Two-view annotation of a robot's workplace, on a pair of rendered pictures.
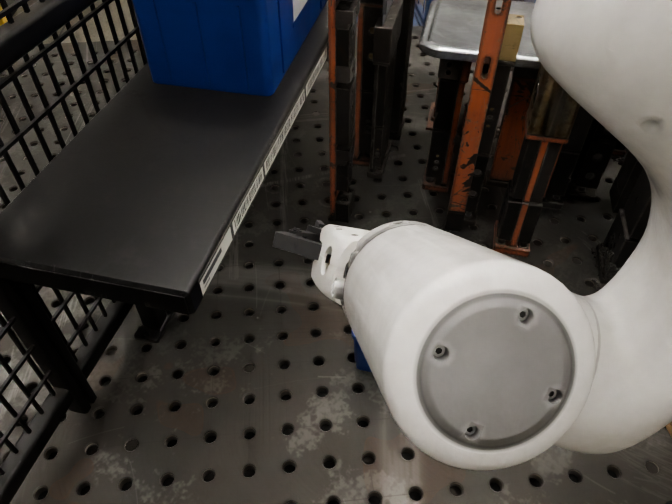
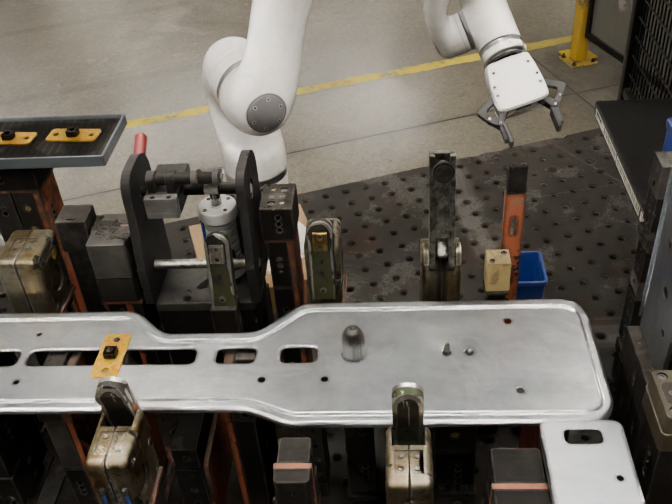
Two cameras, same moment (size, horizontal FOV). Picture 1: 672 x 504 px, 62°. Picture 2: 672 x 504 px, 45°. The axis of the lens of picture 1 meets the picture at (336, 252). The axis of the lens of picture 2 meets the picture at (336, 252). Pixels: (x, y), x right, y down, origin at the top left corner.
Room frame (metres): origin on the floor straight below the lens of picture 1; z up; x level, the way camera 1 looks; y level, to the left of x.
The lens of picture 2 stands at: (1.61, -0.59, 1.79)
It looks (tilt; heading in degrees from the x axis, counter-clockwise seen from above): 38 degrees down; 172
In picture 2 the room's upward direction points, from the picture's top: 5 degrees counter-clockwise
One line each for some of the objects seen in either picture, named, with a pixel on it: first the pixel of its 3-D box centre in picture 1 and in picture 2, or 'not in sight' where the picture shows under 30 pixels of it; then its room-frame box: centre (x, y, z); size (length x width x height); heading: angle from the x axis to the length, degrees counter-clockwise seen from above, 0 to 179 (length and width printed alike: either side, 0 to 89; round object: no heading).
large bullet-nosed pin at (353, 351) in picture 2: not in sight; (353, 344); (0.83, -0.46, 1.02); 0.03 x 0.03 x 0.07
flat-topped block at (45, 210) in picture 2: not in sight; (45, 254); (0.37, -0.94, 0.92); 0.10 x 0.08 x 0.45; 77
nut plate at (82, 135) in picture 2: not in sight; (72, 132); (0.39, -0.83, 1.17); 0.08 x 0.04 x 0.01; 72
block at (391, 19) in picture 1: (383, 94); (630, 430); (0.93, -0.09, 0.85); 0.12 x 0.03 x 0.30; 167
